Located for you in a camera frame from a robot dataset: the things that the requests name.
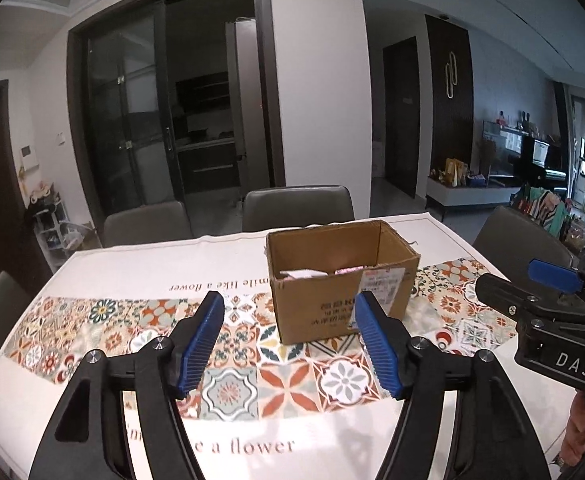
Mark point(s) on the dark wall panel with clip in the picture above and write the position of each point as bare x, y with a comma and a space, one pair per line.
450, 110

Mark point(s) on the dark glass sliding door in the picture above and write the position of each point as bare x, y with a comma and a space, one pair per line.
122, 125

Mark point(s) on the brown cardboard box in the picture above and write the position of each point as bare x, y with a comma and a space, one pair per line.
322, 305

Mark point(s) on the yellow paper package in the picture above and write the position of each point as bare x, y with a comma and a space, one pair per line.
456, 172

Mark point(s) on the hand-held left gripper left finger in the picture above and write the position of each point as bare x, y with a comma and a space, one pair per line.
205, 345

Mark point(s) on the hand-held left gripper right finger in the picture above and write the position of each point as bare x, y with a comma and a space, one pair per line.
377, 345

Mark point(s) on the glass display cabinet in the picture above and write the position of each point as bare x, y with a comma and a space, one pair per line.
527, 155

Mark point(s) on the clothes drying rack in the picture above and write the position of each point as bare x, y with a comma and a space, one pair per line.
547, 210

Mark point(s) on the white wall intercom panel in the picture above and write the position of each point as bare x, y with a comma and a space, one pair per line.
29, 156

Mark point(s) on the person's right hand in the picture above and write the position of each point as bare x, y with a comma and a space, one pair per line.
579, 425

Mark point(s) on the tile-pattern printed tablecloth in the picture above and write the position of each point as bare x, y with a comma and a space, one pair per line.
122, 270

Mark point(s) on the white shelf rack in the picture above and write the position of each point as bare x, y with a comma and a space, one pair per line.
57, 230

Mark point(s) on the white low sideboard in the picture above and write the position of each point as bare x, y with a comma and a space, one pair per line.
472, 197

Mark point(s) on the clear plastic bag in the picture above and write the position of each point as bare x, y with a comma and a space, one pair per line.
302, 273

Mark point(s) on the dark interior door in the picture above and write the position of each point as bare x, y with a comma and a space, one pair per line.
401, 120

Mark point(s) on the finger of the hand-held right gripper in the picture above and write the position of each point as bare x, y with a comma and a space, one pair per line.
497, 295
554, 276

